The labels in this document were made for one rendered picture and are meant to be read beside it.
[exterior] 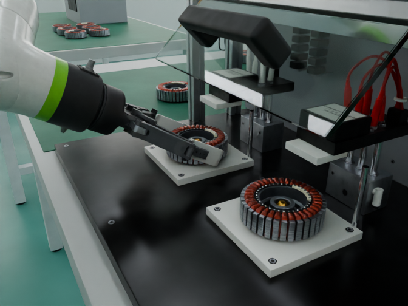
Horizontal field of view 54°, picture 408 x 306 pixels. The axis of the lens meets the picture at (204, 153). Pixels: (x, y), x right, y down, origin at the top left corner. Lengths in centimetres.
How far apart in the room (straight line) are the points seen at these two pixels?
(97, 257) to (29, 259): 130
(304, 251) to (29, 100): 40
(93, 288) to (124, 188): 20
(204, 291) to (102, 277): 13
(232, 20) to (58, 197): 49
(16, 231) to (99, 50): 92
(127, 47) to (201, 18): 174
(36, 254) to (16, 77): 137
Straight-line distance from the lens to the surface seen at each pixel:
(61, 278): 170
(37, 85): 56
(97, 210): 61
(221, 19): 30
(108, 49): 202
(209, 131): 74
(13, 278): 178
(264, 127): 75
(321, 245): 52
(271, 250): 50
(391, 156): 73
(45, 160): 84
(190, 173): 66
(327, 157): 52
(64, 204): 68
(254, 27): 26
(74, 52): 198
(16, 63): 55
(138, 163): 73
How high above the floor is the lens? 109
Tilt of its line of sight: 25 degrees down
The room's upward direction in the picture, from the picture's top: straight up
